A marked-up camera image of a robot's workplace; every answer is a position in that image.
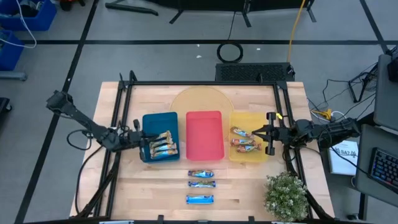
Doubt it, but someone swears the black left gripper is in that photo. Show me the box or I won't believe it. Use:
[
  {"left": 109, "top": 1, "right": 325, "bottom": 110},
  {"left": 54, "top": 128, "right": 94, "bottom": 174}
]
[{"left": 123, "top": 119, "right": 160, "bottom": 162}]

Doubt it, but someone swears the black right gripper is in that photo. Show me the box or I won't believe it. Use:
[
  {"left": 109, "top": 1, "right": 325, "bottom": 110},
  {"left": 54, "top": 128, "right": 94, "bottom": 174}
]
[{"left": 251, "top": 111, "right": 298, "bottom": 156}]

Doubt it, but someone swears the brown wrapper granola bar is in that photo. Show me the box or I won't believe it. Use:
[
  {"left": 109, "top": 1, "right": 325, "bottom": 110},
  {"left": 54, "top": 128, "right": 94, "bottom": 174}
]
[
  {"left": 236, "top": 143, "right": 262, "bottom": 153},
  {"left": 230, "top": 138, "right": 257, "bottom": 147},
  {"left": 230, "top": 126, "right": 255, "bottom": 139}
]

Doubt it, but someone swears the blue wrapper granola bar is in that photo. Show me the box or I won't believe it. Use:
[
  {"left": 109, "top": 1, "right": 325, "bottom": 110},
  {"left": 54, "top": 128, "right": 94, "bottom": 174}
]
[
  {"left": 187, "top": 169, "right": 215, "bottom": 179},
  {"left": 188, "top": 180, "right": 216, "bottom": 189},
  {"left": 185, "top": 194, "right": 215, "bottom": 205}
]

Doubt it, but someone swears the blue plastic bin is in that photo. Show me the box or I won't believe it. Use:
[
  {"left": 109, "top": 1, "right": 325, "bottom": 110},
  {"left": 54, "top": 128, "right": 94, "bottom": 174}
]
[{"left": 142, "top": 111, "right": 181, "bottom": 164}]

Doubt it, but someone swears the yellow plastic bin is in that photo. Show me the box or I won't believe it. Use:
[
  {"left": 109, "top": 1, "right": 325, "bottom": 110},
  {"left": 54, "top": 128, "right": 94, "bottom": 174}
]
[{"left": 229, "top": 111, "right": 270, "bottom": 163}]

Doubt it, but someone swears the red plastic bin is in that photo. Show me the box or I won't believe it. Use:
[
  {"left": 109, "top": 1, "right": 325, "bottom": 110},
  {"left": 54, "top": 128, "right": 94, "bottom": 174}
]
[{"left": 185, "top": 110, "right": 225, "bottom": 162}]

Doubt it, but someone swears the yellow power strip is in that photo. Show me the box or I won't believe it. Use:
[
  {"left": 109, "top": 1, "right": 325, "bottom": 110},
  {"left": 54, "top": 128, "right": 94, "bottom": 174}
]
[{"left": 310, "top": 108, "right": 333, "bottom": 121}]

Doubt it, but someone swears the round wooden board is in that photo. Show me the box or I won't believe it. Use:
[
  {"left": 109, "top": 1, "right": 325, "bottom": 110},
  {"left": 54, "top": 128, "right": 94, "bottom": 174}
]
[{"left": 169, "top": 85, "right": 234, "bottom": 125}]

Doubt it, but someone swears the black perforated computer case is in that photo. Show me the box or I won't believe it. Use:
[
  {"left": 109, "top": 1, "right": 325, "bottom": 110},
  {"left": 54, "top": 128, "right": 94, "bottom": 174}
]
[{"left": 215, "top": 62, "right": 295, "bottom": 82}]

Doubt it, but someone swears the green potted artificial plant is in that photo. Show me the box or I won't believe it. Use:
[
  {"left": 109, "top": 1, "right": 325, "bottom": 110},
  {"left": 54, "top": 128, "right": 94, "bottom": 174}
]
[{"left": 263, "top": 171, "right": 309, "bottom": 223}]

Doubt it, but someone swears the white paper booklet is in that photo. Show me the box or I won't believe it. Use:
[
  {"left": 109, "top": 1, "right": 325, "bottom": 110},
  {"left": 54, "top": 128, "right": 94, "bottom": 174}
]
[{"left": 328, "top": 139, "right": 360, "bottom": 177}]

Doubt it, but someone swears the black folding stand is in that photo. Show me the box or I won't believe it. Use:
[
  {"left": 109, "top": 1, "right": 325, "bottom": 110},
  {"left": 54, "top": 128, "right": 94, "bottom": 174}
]
[{"left": 348, "top": 63, "right": 379, "bottom": 103}]

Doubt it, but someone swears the grey desk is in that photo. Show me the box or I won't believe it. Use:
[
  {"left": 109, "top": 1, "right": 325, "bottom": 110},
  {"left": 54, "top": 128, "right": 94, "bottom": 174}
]
[
  {"left": 373, "top": 53, "right": 398, "bottom": 131},
  {"left": 355, "top": 123, "right": 398, "bottom": 208}
]

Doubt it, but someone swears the black backlit keyboard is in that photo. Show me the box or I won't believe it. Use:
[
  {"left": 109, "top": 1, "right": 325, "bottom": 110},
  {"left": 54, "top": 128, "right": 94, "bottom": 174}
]
[{"left": 368, "top": 147, "right": 398, "bottom": 194}]

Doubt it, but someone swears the black bar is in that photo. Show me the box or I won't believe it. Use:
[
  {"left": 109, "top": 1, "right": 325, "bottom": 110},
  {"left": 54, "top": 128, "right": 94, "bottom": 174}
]
[{"left": 104, "top": 2, "right": 159, "bottom": 16}]

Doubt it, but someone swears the black partition screen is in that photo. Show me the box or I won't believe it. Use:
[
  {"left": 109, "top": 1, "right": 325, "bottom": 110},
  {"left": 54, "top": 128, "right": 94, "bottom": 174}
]
[{"left": 146, "top": 0, "right": 317, "bottom": 28}]

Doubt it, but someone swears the black desk device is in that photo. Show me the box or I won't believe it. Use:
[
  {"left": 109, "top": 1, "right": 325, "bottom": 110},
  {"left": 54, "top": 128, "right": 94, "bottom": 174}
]
[{"left": 387, "top": 46, "right": 398, "bottom": 82}]

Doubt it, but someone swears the grey metal foot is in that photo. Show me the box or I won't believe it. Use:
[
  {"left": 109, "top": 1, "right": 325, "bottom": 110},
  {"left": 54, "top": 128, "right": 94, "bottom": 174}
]
[{"left": 0, "top": 71, "right": 28, "bottom": 82}]

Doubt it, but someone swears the blue storage crate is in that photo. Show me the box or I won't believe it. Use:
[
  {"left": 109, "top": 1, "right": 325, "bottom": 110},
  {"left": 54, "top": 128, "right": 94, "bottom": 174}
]
[
  {"left": 0, "top": 0, "right": 58, "bottom": 32},
  {"left": 0, "top": 30, "right": 25, "bottom": 72}
]

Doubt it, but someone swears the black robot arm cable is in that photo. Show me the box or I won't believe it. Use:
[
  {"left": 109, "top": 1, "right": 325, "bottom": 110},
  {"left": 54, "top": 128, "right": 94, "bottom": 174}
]
[{"left": 66, "top": 129, "right": 105, "bottom": 215}]

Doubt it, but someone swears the coiled black cable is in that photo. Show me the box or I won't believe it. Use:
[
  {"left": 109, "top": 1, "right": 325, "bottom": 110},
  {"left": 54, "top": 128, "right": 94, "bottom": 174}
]
[{"left": 216, "top": 11, "right": 244, "bottom": 63}]

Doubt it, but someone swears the yellow cable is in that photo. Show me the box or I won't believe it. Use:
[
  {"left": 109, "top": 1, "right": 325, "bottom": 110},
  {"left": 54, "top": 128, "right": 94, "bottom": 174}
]
[{"left": 285, "top": 0, "right": 307, "bottom": 63}]

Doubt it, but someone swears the white cable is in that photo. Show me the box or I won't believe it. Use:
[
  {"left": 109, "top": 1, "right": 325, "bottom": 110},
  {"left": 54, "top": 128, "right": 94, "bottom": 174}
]
[{"left": 0, "top": 0, "right": 37, "bottom": 49}]

